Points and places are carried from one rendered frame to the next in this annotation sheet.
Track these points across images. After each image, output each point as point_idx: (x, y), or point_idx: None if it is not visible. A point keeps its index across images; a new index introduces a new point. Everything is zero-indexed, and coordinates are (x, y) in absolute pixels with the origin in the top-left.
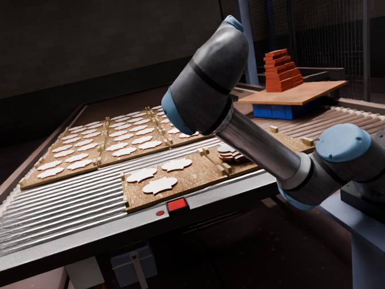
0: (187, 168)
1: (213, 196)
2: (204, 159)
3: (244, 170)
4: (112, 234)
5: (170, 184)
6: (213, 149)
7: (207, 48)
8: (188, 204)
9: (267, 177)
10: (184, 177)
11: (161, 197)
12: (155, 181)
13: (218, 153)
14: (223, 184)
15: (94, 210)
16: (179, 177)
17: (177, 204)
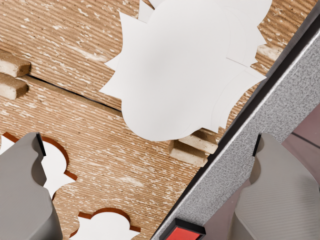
0: (77, 166)
1: (217, 193)
2: (65, 106)
3: (239, 111)
4: None
5: (126, 229)
6: (1, 19)
7: None
8: (205, 234)
9: (298, 94)
10: (115, 193)
11: None
12: (81, 234)
13: (65, 47)
14: (207, 157)
15: None
16: (104, 197)
17: (185, 238)
